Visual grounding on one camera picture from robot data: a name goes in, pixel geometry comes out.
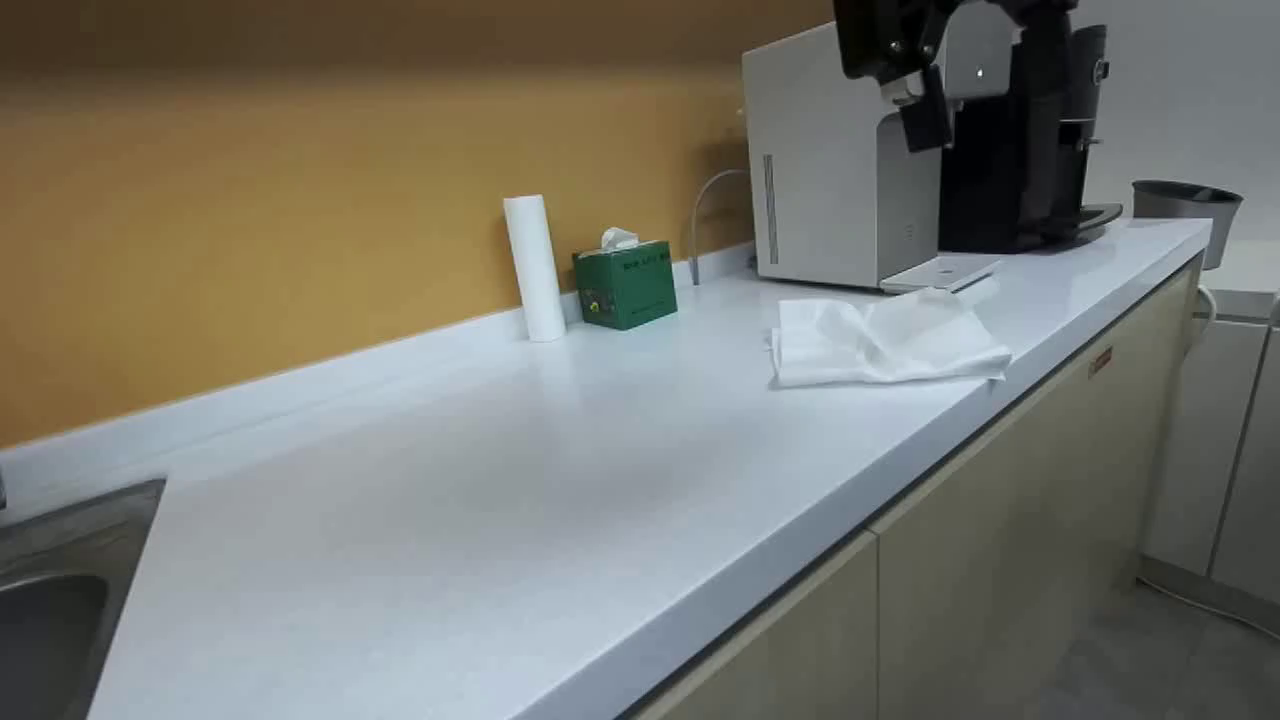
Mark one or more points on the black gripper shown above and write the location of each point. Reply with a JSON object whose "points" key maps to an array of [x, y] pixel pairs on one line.
{"points": [[883, 33]]}

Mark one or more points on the white cleaning cloth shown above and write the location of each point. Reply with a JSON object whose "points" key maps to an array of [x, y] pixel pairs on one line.
{"points": [[883, 340]]}

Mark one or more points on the black coffee machine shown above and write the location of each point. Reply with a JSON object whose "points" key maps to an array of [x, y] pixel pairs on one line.
{"points": [[1012, 162]]}

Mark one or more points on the white water dispenser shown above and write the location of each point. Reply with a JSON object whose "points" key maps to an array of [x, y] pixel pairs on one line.
{"points": [[824, 175]]}

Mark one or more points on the gray trash bin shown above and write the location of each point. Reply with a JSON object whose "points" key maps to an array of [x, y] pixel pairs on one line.
{"points": [[1181, 204]]}

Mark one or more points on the white tissue sheet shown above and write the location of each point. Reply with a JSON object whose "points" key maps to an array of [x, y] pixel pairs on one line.
{"points": [[617, 236]]}

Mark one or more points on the green tissue box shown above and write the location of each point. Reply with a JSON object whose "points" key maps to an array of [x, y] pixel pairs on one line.
{"points": [[626, 287]]}

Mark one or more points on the white side cabinet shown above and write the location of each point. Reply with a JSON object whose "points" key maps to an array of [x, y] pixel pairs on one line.
{"points": [[1200, 443]]}

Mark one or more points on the beige base cabinet door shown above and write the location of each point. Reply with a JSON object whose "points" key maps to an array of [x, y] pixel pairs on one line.
{"points": [[801, 655], [1012, 535]]}

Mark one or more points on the stainless steel sink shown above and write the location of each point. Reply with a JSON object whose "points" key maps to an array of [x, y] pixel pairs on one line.
{"points": [[52, 626]]}

